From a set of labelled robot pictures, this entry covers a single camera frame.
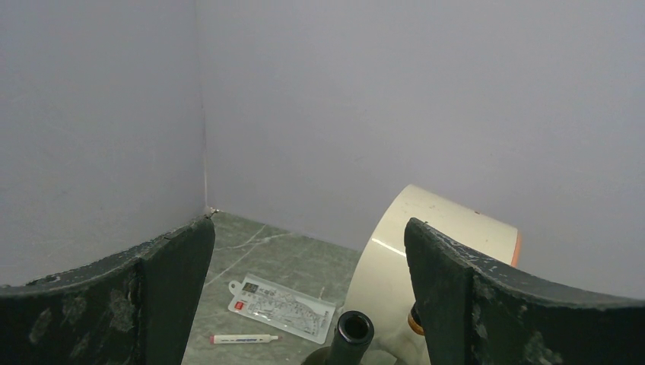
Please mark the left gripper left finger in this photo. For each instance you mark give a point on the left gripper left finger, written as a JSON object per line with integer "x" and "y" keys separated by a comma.
{"x": 133, "y": 307}

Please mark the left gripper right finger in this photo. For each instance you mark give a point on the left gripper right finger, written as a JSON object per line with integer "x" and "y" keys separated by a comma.
{"x": 475, "y": 309}

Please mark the dark green wine bottle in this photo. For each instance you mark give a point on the dark green wine bottle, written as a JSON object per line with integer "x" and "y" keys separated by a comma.
{"x": 351, "y": 339}

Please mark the white marker pen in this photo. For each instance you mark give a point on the white marker pen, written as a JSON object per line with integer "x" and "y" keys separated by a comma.
{"x": 243, "y": 339}

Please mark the cream cylindrical drum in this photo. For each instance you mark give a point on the cream cylindrical drum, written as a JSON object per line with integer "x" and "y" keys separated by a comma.
{"x": 381, "y": 286}

